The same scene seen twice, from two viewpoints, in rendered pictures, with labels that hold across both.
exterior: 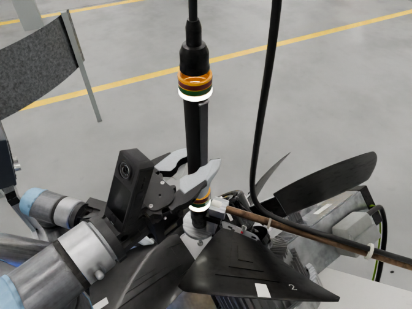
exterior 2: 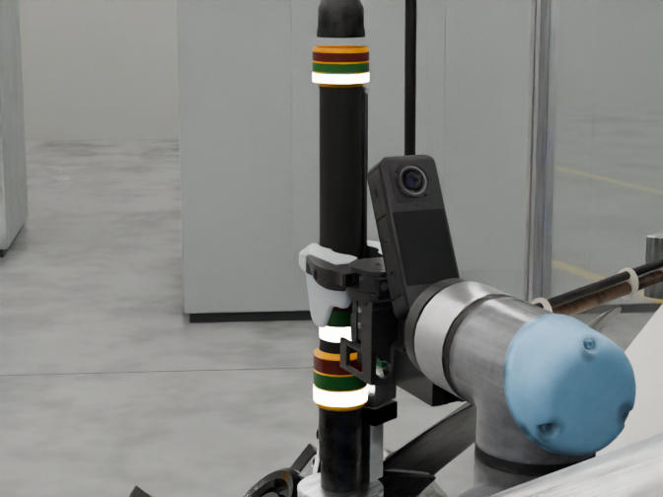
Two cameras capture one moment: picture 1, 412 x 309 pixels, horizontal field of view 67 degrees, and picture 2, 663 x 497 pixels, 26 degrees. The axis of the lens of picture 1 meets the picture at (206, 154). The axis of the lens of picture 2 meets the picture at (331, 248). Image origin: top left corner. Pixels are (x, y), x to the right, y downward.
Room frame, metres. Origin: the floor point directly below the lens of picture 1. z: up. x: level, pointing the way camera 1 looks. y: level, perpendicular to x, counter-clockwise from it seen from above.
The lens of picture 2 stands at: (-0.03, 1.05, 1.72)
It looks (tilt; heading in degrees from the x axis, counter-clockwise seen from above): 12 degrees down; 290
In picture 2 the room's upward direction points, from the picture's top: straight up
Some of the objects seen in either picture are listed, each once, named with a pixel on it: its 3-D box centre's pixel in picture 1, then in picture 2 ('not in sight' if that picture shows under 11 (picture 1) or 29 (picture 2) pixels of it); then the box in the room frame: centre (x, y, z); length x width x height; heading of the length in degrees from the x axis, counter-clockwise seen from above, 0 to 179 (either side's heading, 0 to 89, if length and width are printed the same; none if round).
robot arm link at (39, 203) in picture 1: (46, 206); not in sight; (0.45, 0.41, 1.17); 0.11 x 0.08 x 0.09; 72
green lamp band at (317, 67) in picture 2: (195, 83); (340, 66); (0.33, 0.01, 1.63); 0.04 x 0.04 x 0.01
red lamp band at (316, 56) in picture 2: (195, 78); (340, 55); (0.33, 0.01, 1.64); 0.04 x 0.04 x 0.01
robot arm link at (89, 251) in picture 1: (91, 251); (478, 340); (0.19, 0.15, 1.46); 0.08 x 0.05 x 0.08; 45
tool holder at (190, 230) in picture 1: (203, 213); (347, 439); (0.33, 0.00, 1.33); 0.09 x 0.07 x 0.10; 70
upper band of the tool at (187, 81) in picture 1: (195, 83); (340, 66); (0.33, 0.01, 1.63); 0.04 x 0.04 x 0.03
